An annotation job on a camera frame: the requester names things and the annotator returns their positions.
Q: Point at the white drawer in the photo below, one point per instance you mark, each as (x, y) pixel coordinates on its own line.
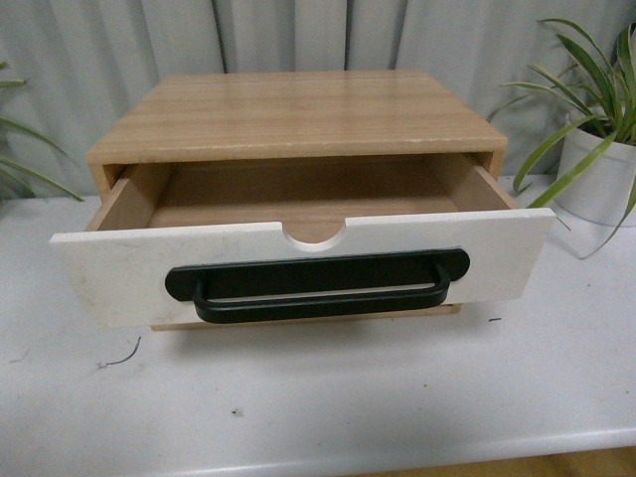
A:
(161, 216)

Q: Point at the white plant pot right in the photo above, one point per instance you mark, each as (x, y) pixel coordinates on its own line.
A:
(599, 194)

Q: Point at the wooden two-drawer cabinet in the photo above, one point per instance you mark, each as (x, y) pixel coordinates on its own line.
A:
(293, 115)

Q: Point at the green spider plant right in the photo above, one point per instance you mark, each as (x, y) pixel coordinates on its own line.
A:
(598, 92)

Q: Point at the green spider plant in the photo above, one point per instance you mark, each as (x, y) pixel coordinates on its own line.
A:
(35, 162)
(598, 92)

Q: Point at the green spider plant left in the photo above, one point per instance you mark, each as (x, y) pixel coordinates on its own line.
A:
(35, 162)

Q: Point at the black drawer handle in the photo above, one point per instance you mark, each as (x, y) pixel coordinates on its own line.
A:
(316, 287)

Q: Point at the grey curtain backdrop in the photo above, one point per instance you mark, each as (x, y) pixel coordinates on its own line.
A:
(97, 59)

